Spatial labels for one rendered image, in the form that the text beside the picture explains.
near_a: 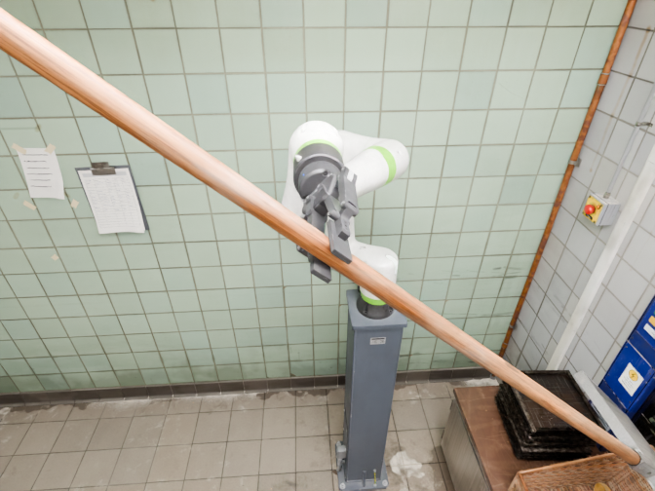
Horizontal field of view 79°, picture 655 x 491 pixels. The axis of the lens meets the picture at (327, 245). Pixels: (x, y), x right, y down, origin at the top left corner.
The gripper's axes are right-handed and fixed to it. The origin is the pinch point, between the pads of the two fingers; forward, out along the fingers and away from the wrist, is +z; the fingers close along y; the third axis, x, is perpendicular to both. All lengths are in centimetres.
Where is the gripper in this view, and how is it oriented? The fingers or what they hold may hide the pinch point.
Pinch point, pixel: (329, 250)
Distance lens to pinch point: 50.7
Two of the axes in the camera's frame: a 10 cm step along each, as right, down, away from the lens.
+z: 0.7, 5.7, -8.2
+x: -7.5, -5.1, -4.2
